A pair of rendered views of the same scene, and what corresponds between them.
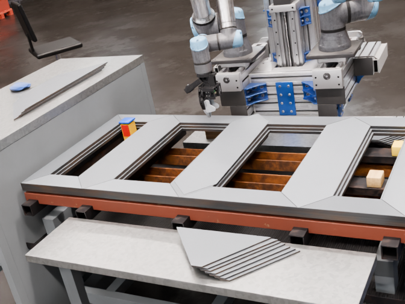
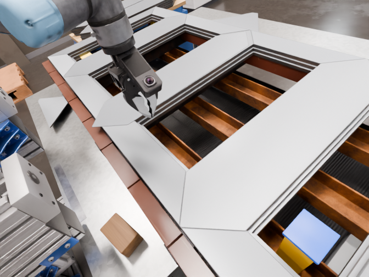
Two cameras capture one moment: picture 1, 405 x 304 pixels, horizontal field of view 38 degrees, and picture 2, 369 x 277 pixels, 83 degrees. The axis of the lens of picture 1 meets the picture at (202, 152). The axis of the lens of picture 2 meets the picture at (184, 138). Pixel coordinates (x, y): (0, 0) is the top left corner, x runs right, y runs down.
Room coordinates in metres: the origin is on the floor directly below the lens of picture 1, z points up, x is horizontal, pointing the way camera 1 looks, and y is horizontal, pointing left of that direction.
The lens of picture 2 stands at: (2.83, 0.24, 1.27)
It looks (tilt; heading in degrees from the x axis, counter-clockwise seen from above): 48 degrees down; 212
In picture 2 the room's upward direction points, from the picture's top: 16 degrees counter-clockwise
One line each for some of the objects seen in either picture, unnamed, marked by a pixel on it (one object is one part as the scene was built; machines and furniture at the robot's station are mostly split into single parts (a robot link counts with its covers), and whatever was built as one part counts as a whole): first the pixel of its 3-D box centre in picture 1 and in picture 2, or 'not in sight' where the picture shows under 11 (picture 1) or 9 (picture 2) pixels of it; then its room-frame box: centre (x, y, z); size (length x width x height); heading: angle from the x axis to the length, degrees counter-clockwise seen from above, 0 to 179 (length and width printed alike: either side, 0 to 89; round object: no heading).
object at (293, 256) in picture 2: (131, 140); (296, 251); (2.68, 0.33, 0.78); 0.05 x 0.05 x 0.19; 59
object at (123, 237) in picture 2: (216, 131); (121, 234); (2.76, -0.09, 0.70); 0.10 x 0.06 x 0.05; 71
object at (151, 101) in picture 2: (210, 108); (147, 98); (2.46, -0.07, 0.94); 0.06 x 0.03 x 0.09; 59
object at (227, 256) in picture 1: (223, 254); (236, 22); (1.57, 0.00, 0.77); 0.45 x 0.20 x 0.04; 59
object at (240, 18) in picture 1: (231, 21); not in sight; (2.92, -0.27, 1.20); 0.13 x 0.12 x 0.14; 81
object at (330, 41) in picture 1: (334, 37); not in sight; (2.68, -0.71, 1.09); 0.15 x 0.15 x 0.10
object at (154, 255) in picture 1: (185, 257); (258, 33); (1.65, 0.13, 0.73); 1.20 x 0.26 x 0.03; 59
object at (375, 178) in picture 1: (375, 178); not in sight; (1.81, -0.58, 0.79); 0.06 x 0.05 x 0.04; 149
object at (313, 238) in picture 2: (127, 121); (309, 236); (2.68, 0.33, 0.88); 0.06 x 0.06 x 0.02; 59
